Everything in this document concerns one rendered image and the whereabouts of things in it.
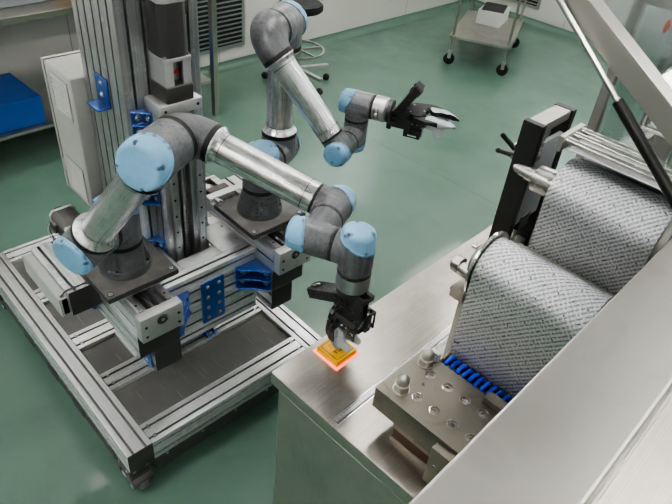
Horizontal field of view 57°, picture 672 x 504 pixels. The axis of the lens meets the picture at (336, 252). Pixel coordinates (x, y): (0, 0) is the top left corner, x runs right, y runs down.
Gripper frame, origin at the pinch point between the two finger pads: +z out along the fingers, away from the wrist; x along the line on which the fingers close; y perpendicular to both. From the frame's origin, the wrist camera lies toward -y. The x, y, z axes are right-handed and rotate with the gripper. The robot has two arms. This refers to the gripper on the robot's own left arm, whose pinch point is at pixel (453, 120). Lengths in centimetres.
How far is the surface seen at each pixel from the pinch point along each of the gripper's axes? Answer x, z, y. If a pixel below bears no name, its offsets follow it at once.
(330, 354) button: 77, -7, 22
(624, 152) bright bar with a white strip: 40, 41, -28
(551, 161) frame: 23.4, 28.7, -10.5
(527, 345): 77, 33, -5
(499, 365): 77, 30, 4
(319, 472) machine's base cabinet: 96, -1, 41
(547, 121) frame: 29.7, 24.6, -24.7
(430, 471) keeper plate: 99, 23, 15
